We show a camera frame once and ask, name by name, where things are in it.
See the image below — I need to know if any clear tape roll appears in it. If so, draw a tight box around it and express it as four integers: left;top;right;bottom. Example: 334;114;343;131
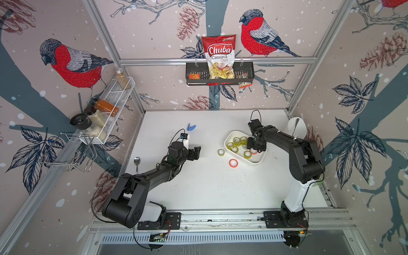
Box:
217;149;225;157

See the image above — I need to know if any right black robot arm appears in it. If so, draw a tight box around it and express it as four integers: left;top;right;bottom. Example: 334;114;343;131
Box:
247;119;325;226

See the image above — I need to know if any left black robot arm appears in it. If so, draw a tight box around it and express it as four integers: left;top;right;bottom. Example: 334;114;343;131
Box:
102;133;201;228

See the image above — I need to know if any white plastic storage box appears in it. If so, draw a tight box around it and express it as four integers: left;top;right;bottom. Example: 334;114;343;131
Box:
224;130;266;166

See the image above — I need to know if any blue tape dispenser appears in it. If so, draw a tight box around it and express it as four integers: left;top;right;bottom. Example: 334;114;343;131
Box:
187;123;196;131

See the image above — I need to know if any metal spoon on table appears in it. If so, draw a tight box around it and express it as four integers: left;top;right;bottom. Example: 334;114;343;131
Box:
133;157;141;174

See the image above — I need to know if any white utensil holder cup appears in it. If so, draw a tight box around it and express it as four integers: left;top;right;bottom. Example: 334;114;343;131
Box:
284;117;307;139

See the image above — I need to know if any spoon in holder cup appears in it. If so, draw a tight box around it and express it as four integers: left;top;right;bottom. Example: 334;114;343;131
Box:
292;118;300;137

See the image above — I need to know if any orange sauce bottle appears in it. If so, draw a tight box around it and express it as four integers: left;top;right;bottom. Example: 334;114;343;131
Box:
91;99;119;117

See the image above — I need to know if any clear jar on rack top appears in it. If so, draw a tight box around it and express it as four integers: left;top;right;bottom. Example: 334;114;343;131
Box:
115;68;131;90

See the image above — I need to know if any Chuba cassava chips bag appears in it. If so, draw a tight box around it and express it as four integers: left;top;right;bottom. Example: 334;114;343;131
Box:
201;35;236;79

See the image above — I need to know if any black lid spice jar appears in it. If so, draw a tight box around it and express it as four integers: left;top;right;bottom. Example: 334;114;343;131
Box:
70;113;95;135

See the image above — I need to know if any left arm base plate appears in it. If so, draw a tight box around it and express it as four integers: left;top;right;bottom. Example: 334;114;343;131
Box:
137;212;182;230

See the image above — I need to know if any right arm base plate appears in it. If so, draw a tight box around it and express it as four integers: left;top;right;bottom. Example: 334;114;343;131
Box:
260;209;309;229

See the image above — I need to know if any black wire wall basket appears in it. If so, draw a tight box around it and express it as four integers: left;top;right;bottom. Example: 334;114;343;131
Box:
186;62;255;86

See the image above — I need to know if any white wire spice rack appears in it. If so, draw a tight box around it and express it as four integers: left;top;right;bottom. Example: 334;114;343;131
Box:
80;76;136;145

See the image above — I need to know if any chrome wire holder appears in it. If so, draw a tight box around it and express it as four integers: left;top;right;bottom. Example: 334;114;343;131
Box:
37;132;98;173

